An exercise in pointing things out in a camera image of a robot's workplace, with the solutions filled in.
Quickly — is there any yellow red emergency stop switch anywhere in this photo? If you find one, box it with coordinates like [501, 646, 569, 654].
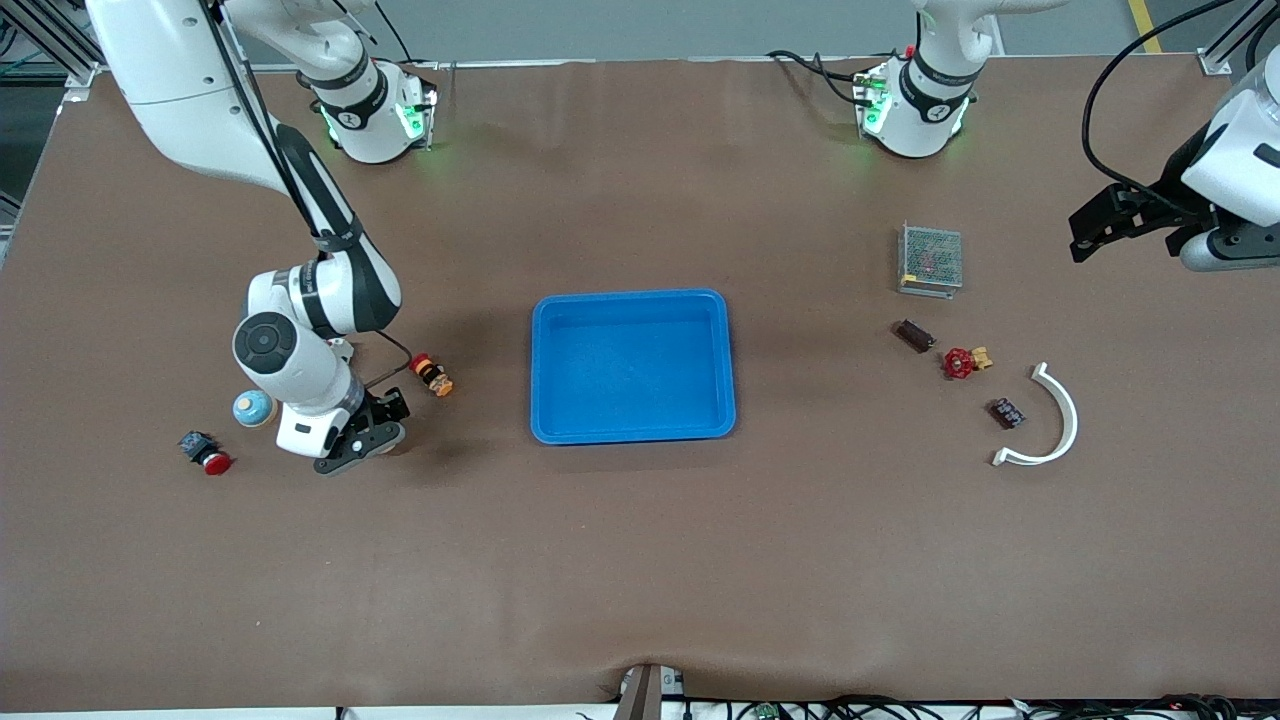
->
[408, 353, 456, 398]

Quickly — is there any black arm base cable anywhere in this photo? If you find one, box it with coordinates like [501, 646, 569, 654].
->
[373, 0, 441, 71]
[768, 48, 873, 107]

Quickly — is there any metal mesh power supply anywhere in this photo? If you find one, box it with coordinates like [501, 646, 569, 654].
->
[897, 223, 963, 299]

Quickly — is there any black cable bundle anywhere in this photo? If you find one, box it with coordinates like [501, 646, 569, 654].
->
[690, 693, 1241, 720]

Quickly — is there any black left arm base cable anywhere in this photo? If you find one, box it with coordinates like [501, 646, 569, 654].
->
[768, 48, 873, 107]

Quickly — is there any white curved plastic bracket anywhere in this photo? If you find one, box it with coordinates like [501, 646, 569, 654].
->
[992, 362, 1079, 468]

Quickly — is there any aluminium frame post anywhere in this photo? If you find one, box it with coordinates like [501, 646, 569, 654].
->
[1198, 0, 1280, 77]
[0, 0, 106, 101]

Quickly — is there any red mushroom push button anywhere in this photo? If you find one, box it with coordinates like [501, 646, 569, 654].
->
[178, 431, 233, 476]

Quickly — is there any brown table cover mat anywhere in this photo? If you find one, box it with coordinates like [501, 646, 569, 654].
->
[0, 55, 1280, 713]

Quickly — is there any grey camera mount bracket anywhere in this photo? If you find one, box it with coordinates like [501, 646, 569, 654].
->
[615, 663, 686, 720]

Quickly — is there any black right arm base cable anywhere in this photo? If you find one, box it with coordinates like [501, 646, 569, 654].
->
[373, 0, 441, 71]

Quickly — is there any blue plastic tray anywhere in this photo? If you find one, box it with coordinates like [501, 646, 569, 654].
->
[530, 289, 738, 446]

